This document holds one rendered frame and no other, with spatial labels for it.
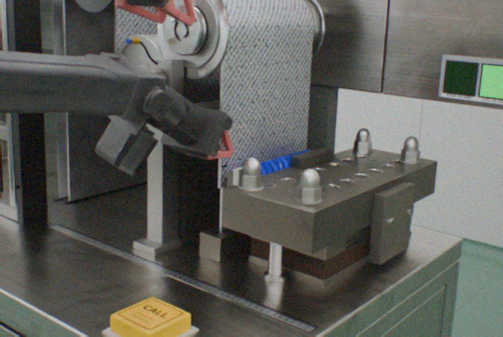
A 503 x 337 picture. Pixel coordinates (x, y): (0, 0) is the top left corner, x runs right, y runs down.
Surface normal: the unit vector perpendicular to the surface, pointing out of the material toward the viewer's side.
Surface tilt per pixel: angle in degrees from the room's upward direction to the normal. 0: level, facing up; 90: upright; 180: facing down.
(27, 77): 108
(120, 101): 114
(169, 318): 0
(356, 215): 90
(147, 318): 0
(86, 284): 0
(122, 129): 69
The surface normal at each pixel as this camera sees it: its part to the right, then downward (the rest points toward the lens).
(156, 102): 0.78, 0.49
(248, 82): 0.78, 0.17
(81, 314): 0.04, -0.97
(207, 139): -0.52, -0.37
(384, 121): -0.62, 0.15
